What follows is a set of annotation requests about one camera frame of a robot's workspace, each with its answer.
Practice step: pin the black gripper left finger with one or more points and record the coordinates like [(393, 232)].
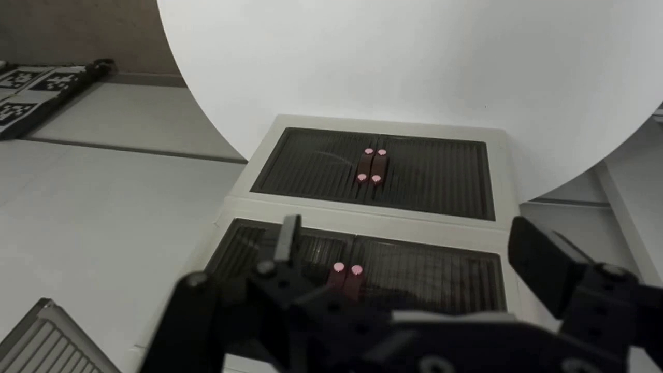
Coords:
[(288, 240)]

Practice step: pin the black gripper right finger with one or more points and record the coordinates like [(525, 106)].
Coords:
[(545, 267)]

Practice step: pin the dark translucent cabinet door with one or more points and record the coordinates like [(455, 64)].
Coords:
[(311, 163), (240, 252), (442, 178), (427, 276)]

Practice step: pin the grey ribbed panel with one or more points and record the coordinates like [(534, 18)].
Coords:
[(48, 345)]

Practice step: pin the black white calibration board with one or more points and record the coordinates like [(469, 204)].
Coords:
[(27, 96)]

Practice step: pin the white stackable cabinet frame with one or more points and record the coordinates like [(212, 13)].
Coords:
[(311, 207)]

